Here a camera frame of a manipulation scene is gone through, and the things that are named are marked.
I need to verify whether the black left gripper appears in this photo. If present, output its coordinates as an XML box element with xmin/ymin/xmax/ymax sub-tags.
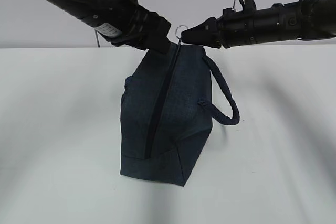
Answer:
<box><xmin>104</xmin><ymin>6</ymin><xmax>171</xmax><ymax>54</ymax></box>

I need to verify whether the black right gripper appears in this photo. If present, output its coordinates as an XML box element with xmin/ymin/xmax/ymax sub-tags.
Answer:
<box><xmin>181</xmin><ymin>8</ymin><xmax>252</xmax><ymax>49</ymax></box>

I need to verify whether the navy blue lunch bag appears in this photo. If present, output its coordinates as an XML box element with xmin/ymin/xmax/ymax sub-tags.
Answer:
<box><xmin>120</xmin><ymin>43</ymin><xmax>240</xmax><ymax>186</ymax></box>

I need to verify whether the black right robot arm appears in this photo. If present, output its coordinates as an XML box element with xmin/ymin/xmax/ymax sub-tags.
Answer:
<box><xmin>181</xmin><ymin>0</ymin><xmax>335</xmax><ymax>48</ymax></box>

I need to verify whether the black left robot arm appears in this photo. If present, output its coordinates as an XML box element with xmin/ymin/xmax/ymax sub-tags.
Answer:
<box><xmin>47</xmin><ymin>0</ymin><xmax>171</xmax><ymax>54</ymax></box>

